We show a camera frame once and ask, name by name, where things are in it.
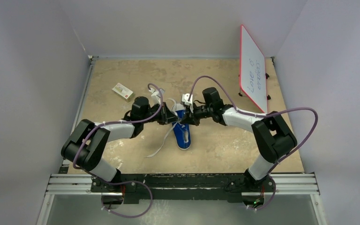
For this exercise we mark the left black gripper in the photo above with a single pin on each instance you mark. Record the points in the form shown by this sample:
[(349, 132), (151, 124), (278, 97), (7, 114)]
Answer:
[(166, 116)]

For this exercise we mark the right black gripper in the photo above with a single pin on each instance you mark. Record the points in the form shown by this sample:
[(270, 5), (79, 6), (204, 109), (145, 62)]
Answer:
[(192, 114)]

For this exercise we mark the white shoelace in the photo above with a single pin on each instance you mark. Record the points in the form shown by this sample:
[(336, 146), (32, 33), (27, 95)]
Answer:
[(166, 135)]

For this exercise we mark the blue canvas sneaker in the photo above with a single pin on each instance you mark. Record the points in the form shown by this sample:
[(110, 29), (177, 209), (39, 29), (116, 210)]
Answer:
[(181, 131)]

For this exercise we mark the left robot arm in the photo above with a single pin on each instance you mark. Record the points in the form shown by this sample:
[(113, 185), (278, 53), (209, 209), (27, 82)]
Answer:
[(86, 144)]

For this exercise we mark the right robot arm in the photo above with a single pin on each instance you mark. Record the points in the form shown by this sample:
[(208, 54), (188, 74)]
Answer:
[(273, 136)]

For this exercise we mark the small white red box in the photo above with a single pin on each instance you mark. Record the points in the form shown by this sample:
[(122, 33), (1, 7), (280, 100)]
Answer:
[(123, 92)]

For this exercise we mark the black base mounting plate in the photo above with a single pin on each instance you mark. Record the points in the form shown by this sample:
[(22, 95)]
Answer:
[(228, 187)]

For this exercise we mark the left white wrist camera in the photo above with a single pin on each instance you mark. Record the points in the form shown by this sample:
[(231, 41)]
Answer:
[(156, 95)]

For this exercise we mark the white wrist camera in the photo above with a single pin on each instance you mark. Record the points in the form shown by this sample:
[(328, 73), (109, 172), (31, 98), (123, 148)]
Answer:
[(187, 102), (156, 95)]

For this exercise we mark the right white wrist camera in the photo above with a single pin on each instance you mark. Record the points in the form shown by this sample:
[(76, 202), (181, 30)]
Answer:
[(187, 102)]

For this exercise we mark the white board red frame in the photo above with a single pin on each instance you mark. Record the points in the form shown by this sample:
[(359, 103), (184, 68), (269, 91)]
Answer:
[(249, 48)]

